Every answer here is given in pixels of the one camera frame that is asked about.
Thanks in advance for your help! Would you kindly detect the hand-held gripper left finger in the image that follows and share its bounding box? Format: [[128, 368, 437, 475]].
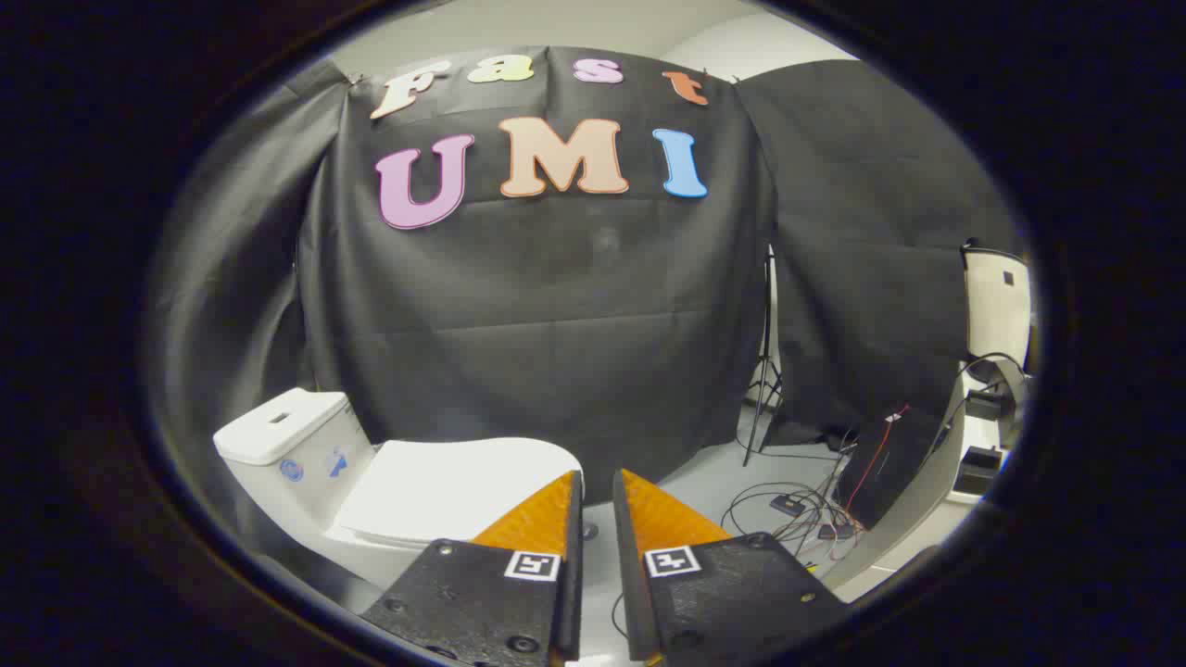
[[360, 470, 585, 667]]

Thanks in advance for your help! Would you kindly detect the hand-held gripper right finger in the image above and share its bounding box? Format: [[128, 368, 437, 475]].
[[612, 469, 849, 663]]

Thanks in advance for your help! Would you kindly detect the white toilet lid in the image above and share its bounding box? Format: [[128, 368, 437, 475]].
[[332, 438, 585, 549]]

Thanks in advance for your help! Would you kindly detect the white ceramic toilet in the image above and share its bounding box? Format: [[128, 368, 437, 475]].
[[213, 387, 585, 598]]

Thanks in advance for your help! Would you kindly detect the black tripod stand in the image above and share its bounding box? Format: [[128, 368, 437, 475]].
[[741, 245, 787, 467]]

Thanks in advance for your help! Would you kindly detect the black backdrop cloth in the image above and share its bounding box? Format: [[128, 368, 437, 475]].
[[295, 46, 775, 506]]

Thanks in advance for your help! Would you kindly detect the plain black hanging cloth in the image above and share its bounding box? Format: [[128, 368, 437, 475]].
[[153, 60, 358, 520], [737, 58, 1025, 447]]

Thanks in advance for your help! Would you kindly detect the tangle of floor cables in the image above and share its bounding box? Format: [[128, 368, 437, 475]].
[[723, 426, 872, 568]]

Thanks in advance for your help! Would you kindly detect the black panel with red wire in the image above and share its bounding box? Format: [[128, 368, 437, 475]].
[[839, 405, 946, 531]]

